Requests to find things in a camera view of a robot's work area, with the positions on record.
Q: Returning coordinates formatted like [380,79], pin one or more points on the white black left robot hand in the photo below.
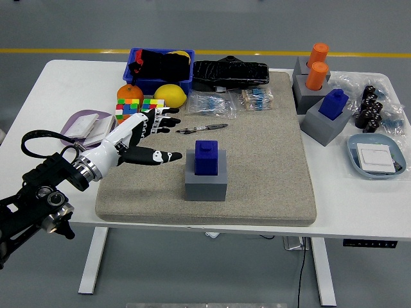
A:
[112,142]

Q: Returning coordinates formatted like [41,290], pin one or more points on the blue square seal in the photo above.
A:
[207,158]
[332,104]

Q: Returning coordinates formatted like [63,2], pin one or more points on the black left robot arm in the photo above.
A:
[48,167]

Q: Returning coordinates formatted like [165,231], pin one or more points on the grey square seal holder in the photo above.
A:
[305,99]
[205,189]
[321,128]
[300,67]

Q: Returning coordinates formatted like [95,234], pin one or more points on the orange cylinder seal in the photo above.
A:
[318,53]
[316,77]

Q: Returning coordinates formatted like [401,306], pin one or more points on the colourful puzzle cube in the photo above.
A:
[123,107]
[152,103]

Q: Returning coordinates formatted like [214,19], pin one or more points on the purple tray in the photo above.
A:
[69,126]

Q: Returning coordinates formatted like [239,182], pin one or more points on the orange fruit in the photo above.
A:
[128,93]

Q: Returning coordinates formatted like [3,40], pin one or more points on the blue plastic bin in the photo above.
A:
[151,85]

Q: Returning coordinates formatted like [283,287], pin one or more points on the yellow lemon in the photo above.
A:
[170,95]

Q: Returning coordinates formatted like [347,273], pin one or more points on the black cloth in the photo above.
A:
[160,64]

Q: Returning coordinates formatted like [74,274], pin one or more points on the black silver pen tool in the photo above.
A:
[205,127]

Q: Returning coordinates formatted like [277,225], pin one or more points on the clear bag of blue resistors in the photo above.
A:
[257,99]
[208,104]

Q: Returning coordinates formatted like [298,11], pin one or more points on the yellow object in bin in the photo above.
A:
[180,52]

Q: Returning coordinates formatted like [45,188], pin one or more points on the white table leg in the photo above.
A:
[93,260]
[322,272]

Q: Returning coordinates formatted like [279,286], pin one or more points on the black wrapped keyboard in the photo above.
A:
[231,72]

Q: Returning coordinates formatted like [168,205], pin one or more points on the beige fabric mat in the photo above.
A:
[257,160]

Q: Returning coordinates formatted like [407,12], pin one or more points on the grey box under table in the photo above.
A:
[293,244]

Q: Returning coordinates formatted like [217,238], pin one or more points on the light blue tray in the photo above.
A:
[353,154]

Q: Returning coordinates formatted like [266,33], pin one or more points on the clear bag of blue components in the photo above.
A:
[346,83]
[393,123]

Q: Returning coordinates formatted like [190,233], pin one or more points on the black cylinder capacitor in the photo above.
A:
[372,125]
[369,92]
[362,118]
[377,108]
[366,104]

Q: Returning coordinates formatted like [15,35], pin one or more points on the black table control panel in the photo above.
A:
[369,244]

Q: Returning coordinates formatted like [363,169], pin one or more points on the small circuit board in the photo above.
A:
[398,166]

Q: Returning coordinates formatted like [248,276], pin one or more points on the white switch panel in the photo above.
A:
[375,158]
[104,126]
[82,125]

